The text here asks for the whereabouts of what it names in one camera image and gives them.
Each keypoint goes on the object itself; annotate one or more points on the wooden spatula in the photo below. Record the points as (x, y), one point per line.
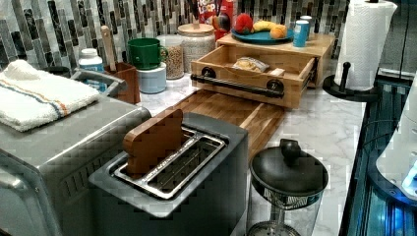
(107, 42)

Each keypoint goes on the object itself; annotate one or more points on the red plush fruit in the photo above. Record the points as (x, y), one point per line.
(243, 24)

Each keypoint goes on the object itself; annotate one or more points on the orange plush fruit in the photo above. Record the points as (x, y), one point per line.
(278, 31)

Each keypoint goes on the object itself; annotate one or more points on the light blue round container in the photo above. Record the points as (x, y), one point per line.
(152, 81)

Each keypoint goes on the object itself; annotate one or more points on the clear jar of grains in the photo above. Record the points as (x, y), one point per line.
(174, 60)

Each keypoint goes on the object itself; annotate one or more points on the wooden cutting board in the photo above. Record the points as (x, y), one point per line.
(261, 120)

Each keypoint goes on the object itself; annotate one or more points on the wooden toast slice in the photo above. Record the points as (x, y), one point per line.
(152, 141)

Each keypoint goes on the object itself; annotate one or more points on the silver two-slot toaster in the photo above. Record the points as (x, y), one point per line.
(199, 190)

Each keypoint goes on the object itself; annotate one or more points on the wooden drawer with black handle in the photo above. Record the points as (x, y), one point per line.
(282, 83)

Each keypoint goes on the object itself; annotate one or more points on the silver toaster oven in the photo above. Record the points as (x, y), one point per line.
(45, 171)

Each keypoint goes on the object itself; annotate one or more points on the green mug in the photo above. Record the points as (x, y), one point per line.
(146, 53)

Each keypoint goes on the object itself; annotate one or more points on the glass French press black lid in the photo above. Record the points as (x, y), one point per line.
(286, 188)

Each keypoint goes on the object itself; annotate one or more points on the glass jar with wooden lid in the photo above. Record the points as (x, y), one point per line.
(197, 41)

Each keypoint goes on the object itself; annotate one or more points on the wooden drawer cabinet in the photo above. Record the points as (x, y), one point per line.
(314, 49)

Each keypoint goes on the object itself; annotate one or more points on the white paper towel roll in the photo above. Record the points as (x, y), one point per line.
(363, 41)

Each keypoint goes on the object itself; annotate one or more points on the black paper towel holder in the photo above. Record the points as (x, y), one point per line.
(341, 91)

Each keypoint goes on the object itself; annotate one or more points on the white striped towel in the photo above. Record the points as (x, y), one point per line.
(30, 98)

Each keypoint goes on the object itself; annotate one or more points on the brown wooden utensil holder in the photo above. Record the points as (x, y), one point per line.
(129, 74)

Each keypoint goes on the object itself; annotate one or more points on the teal plate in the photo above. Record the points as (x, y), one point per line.
(262, 37)

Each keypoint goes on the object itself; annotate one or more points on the white supplement bottle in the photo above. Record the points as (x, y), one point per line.
(90, 60)

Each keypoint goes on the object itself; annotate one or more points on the Froot Loops cereal box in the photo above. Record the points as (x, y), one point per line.
(217, 13)

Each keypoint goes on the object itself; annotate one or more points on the blue can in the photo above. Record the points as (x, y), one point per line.
(300, 33)

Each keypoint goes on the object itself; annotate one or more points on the yellow plush banana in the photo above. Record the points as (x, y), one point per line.
(263, 25)

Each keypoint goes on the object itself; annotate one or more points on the plastic snack bag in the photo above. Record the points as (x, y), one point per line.
(250, 64)

